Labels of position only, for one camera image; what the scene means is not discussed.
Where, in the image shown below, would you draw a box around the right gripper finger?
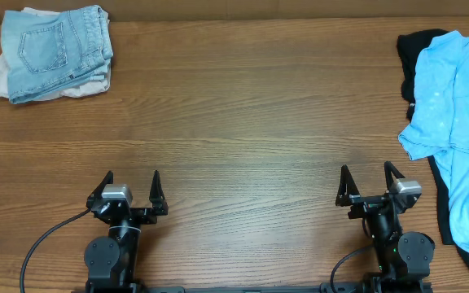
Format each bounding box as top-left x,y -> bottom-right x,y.
335,164 -> 360,206
384,161 -> 405,191

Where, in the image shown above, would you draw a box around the black garment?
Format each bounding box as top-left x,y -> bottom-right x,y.
397,28 -> 469,268

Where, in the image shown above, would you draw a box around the light blue printed t-shirt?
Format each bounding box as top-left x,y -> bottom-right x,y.
398,31 -> 469,252

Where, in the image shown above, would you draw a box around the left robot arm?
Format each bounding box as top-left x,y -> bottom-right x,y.
84,171 -> 169,292

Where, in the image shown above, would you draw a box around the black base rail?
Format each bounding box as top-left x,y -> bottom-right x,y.
71,281 -> 435,293

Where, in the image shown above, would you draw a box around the folded light blue jeans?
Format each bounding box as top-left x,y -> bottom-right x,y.
0,4 -> 114,105

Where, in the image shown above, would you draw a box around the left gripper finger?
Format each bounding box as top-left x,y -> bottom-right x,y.
86,171 -> 113,208
149,170 -> 169,216

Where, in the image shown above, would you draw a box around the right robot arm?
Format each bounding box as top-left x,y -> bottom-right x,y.
329,161 -> 436,293

